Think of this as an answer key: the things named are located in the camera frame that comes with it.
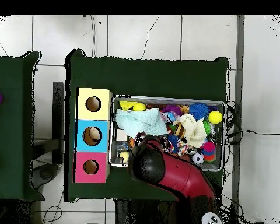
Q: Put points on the mint green cloth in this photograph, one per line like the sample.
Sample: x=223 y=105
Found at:
x=140 y=121

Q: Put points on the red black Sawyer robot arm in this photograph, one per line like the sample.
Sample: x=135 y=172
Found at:
x=177 y=175

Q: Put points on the wooden box with three holes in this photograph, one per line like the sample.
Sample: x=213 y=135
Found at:
x=84 y=140

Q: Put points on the yellow smiley face ball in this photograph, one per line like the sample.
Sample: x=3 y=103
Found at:
x=139 y=106

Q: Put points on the yellow cheese wedge toy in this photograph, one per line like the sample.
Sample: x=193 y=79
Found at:
x=126 y=105

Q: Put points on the purple knobbly rubber toy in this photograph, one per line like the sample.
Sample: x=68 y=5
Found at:
x=171 y=108

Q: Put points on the dark green table cloth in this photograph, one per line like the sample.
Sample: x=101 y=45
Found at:
x=149 y=79
x=9 y=140

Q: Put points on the cream white cloth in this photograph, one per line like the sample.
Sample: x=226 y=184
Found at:
x=193 y=133

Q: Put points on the large blue spiky ball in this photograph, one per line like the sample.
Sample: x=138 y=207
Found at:
x=198 y=110

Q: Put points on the black and white soccer ball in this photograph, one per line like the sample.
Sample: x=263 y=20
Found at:
x=197 y=158

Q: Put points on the pink spiky ball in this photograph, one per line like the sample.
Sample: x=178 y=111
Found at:
x=208 y=147

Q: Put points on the plain yellow ball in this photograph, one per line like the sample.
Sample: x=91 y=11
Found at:
x=215 y=117

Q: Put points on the grey round seat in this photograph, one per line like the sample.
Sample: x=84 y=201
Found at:
x=46 y=173

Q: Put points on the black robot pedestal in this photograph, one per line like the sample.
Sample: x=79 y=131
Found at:
x=142 y=214

